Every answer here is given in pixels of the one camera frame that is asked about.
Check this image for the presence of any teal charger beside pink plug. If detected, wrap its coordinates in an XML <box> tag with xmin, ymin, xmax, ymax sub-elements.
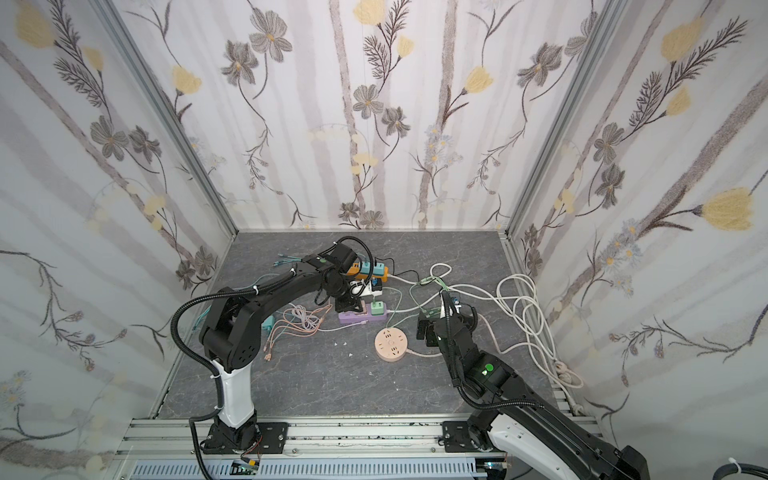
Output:
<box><xmin>261</xmin><ymin>315</ymin><xmax>275</xmax><ymax>332</ymax></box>

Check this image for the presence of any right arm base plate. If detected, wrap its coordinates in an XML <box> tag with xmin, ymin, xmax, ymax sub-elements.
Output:
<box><xmin>441</xmin><ymin>420</ymin><xmax>499</xmax><ymax>453</ymax></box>

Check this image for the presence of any aluminium mounting rail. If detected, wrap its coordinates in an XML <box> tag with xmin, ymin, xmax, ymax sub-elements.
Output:
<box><xmin>113</xmin><ymin>413</ymin><xmax>613</xmax><ymax>463</ymax></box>

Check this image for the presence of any white slotted cable duct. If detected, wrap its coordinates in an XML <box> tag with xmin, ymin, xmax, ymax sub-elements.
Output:
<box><xmin>128</xmin><ymin>458</ymin><xmax>488</xmax><ymax>480</ymax></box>

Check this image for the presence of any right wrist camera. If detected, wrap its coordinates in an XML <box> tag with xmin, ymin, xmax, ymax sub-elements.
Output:
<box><xmin>439</xmin><ymin>292</ymin><xmax>462</xmax><ymax>319</ymax></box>

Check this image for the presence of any green charger plug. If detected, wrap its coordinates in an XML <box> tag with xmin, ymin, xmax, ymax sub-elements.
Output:
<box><xmin>370</xmin><ymin>301</ymin><xmax>387</xmax><ymax>316</ymax></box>

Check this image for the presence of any white power cords bundle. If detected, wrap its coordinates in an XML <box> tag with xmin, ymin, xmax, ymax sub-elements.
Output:
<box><xmin>386</xmin><ymin>262</ymin><xmax>586</xmax><ymax>415</ymax></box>

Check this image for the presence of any light green charging cable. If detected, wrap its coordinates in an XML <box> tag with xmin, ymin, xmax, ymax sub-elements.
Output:
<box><xmin>383</xmin><ymin>272</ymin><xmax>457</xmax><ymax>319</ymax></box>

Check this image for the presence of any pink round power strip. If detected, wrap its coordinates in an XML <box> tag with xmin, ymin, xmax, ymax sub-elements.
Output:
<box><xmin>374</xmin><ymin>327</ymin><xmax>408</xmax><ymax>363</ymax></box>

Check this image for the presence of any purple power strip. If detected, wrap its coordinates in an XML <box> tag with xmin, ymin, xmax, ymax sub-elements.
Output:
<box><xmin>338</xmin><ymin>309</ymin><xmax>388</xmax><ymax>325</ymax></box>

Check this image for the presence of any black charging cable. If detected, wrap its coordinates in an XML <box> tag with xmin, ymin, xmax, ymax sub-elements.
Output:
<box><xmin>374</xmin><ymin>255</ymin><xmax>421</xmax><ymax>283</ymax></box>

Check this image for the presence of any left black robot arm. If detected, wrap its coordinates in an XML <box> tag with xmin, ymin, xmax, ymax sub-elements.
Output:
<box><xmin>169</xmin><ymin>235</ymin><xmax>375</xmax><ymax>458</ymax></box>

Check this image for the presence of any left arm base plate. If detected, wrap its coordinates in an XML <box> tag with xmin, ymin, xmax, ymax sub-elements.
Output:
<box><xmin>201</xmin><ymin>421</ymin><xmax>288</xmax><ymax>455</ymax></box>

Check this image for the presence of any white charging cable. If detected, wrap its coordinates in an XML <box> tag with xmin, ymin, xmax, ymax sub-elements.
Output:
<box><xmin>287</xmin><ymin>302</ymin><xmax>361</xmax><ymax>334</ymax></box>

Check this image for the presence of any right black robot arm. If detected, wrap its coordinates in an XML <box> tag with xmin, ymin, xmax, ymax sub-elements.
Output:
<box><xmin>430</xmin><ymin>291</ymin><xmax>650</xmax><ymax>479</ymax></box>

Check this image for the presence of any orange power strip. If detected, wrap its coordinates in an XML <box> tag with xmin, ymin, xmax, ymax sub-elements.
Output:
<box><xmin>346</xmin><ymin>261</ymin><xmax>389</xmax><ymax>282</ymax></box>

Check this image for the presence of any pink charging cable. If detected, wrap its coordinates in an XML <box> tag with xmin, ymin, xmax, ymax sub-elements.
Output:
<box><xmin>262</xmin><ymin>302</ymin><xmax>334</xmax><ymax>362</ymax></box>

